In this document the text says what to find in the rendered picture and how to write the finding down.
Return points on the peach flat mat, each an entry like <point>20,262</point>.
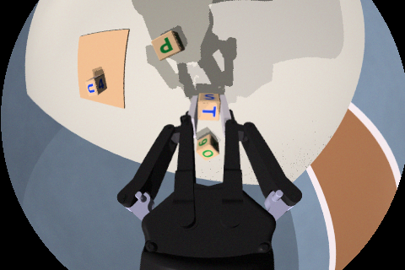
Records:
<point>104,53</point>

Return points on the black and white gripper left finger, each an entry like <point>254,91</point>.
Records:
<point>139,194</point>

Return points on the wooden letter block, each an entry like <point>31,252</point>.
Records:
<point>96,85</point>
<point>209,107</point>
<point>167,45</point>
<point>207,147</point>

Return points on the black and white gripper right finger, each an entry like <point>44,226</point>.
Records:
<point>281,194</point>

